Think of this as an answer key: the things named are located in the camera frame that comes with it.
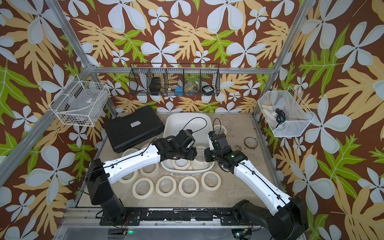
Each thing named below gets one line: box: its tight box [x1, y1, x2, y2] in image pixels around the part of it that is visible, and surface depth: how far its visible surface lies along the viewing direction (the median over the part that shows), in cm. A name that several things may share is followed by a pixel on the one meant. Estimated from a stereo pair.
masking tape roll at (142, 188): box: [132, 177, 154, 200], surface depth 84 cm
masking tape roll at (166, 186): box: [155, 175, 177, 197], surface depth 84 cm
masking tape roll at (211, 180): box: [201, 170, 222, 191], surface depth 87 cm
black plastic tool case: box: [104, 105, 165, 153], surface depth 106 cm
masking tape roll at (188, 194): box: [178, 176, 200, 198], surface depth 82 cm
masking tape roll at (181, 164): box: [172, 158, 191, 170], surface depth 91 cm
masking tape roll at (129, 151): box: [121, 148, 139, 158], surface depth 97 cm
